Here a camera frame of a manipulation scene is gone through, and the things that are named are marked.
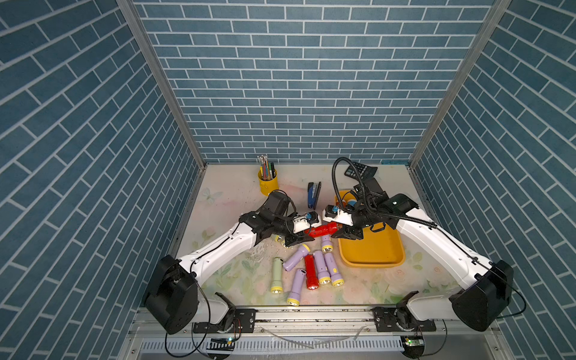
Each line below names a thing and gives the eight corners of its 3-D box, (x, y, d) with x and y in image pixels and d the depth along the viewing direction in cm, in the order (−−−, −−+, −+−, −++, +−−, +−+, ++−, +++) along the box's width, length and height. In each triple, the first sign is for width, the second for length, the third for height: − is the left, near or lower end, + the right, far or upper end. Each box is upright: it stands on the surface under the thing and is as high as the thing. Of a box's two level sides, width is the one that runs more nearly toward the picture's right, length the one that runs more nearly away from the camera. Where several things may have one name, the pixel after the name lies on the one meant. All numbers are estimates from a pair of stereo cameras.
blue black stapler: (308, 209, 105) (308, 205, 103) (307, 186, 115) (307, 181, 112) (322, 209, 106) (323, 205, 103) (320, 186, 115) (321, 181, 112)
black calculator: (344, 175, 118) (345, 171, 116) (349, 163, 124) (350, 159, 122) (372, 184, 114) (374, 180, 112) (376, 171, 120) (378, 167, 118)
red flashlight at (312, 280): (307, 290, 82) (307, 288, 80) (303, 257, 90) (303, 255, 88) (319, 289, 82) (319, 287, 80) (314, 256, 90) (314, 254, 89)
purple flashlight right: (334, 288, 82) (335, 286, 79) (321, 256, 89) (322, 253, 87) (343, 285, 82) (344, 283, 80) (330, 253, 90) (331, 251, 88)
